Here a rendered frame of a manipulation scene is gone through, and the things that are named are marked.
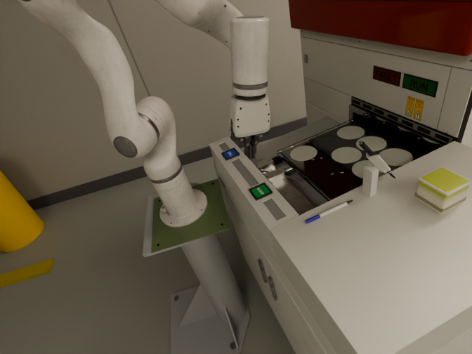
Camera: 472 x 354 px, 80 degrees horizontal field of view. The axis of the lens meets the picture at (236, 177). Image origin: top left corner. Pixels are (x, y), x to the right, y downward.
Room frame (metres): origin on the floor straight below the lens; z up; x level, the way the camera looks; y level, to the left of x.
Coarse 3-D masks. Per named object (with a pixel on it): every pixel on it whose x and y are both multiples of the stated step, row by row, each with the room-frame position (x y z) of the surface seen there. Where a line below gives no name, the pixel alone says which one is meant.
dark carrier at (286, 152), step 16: (336, 128) 0.97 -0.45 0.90; (304, 144) 0.92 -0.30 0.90; (320, 144) 0.89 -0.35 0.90; (336, 144) 0.86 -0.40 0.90; (352, 144) 0.83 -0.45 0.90; (320, 160) 0.79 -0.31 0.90; (320, 176) 0.71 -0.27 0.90; (336, 176) 0.69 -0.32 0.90; (352, 176) 0.67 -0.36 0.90; (336, 192) 0.62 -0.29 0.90
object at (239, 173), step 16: (224, 144) 1.00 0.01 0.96; (224, 160) 0.87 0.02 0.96; (240, 160) 0.85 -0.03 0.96; (224, 176) 0.90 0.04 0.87; (240, 176) 0.75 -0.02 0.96; (256, 176) 0.73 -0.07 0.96; (240, 192) 0.70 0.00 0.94; (256, 208) 0.58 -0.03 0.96; (272, 208) 0.57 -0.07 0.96; (288, 208) 0.55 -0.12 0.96; (256, 224) 0.60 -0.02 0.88; (272, 224) 0.51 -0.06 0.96
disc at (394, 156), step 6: (384, 150) 0.75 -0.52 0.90; (390, 150) 0.74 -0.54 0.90; (396, 150) 0.73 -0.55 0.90; (402, 150) 0.72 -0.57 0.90; (384, 156) 0.72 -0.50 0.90; (390, 156) 0.71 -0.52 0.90; (396, 156) 0.70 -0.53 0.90; (402, 156) 0.69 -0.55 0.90; (408, 156) 0.69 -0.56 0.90; (390, 162) 0.68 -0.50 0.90; (396, 162) 0.67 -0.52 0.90; (402, 162) 0.66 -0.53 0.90; (408, 162) 0.66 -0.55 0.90
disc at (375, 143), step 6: (360, 138) 0.85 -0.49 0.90; (366, 138) 0.84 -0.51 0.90; (372, 138) 0.83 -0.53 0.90; (378, 138) 0.82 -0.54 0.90; (366, 144) 0.81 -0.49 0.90; (372, 144) 0.80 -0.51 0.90; (378, 144) 0.79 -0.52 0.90; (384, 144) 0.78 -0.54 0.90; (372, 150) 0.77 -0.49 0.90; (378, 150) 0.76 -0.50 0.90
